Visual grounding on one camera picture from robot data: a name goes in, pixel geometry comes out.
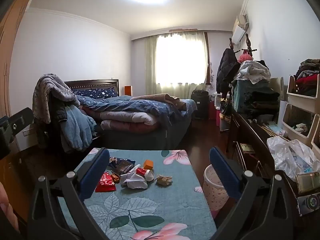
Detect dark wooden dresser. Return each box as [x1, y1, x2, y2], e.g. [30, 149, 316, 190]
[228, 110, 302, 207]

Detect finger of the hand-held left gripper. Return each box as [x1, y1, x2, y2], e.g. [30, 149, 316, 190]
[6, 107, 34, 143]

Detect wooden coat rack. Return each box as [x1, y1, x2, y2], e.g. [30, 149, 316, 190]
[229, 33, 257, 55]

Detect brown crumpled wrapper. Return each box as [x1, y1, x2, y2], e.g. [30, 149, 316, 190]
[156, 175, 173, 187]

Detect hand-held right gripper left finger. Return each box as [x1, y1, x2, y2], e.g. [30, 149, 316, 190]
[27, 147, 110, 240]

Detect white crumpled cloth pile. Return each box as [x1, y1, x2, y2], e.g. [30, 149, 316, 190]
[234, 60, 271, 84]

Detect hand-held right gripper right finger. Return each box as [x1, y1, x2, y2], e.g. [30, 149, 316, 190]
[209, 146, 300, 240]

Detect brown blanket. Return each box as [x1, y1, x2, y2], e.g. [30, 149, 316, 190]
[129, 93, 187, 107]

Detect black padded jacket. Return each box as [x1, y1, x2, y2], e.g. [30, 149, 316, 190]
[51, 97, 69, 131]

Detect cream storage bin with clothes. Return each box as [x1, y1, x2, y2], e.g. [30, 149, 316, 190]
[286, 74, 320, 114]

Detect blue duvet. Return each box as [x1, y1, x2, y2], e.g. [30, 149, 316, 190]
[77, 95, 198, 122]

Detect dark wooden headboard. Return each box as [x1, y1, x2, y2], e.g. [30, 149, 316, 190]
[64, 79, 120, 92]

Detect black suitcase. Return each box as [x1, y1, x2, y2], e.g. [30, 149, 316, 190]
[191, 89, 209, 119]

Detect white plastic bag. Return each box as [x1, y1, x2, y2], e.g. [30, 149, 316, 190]
[267, 136, 320, 182]

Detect dark and red clothes pile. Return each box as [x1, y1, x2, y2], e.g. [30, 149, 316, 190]
[293, 58, 320, 97]

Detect blue star pillow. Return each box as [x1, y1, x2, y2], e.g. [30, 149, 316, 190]
[69, 88, 119, 99]

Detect white printed box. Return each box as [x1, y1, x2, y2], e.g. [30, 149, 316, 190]
[297, 192, 320, 217]

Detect gold box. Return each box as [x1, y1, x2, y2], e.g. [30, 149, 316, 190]
[296, 171, 320, 194]

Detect blue fleece robe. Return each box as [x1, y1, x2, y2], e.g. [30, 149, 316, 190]
[60, 104, 97, 153]

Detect teal storage box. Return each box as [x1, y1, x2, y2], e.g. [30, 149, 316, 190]
[231, 79, 253, 113]

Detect red snack packet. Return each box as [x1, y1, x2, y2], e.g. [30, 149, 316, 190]
[95, 172, 117, 193]

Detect white wall air conditioner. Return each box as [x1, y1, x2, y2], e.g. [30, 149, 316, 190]
[231, 14, 250, 43]

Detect teal floral tablecloth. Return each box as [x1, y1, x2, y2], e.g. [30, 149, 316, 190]
[57, 149, 218, 240]

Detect pale sheer curtain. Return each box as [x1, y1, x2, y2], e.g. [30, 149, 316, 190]
[145, 33, 209, 98]

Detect dark blue snack packet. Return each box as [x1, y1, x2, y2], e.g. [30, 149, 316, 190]
[109, 157, 136, 176]

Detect red container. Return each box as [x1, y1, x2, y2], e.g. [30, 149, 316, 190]
[209, 100, 218, 120]

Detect pink dotted waste bin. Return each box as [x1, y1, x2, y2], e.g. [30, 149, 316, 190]
[203, 164, 229, 212]

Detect person's left hand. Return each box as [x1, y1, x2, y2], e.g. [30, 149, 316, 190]
[0, 182, 20, 233]

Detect folded pink grey quilts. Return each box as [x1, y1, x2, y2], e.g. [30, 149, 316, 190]
[100, 111, 158, 131]

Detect pink cloth on rack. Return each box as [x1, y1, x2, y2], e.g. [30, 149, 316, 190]
[237, 51, 254, 64]

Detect wooden wardrobe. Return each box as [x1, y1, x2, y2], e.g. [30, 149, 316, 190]
[0, 0, 41, 120]

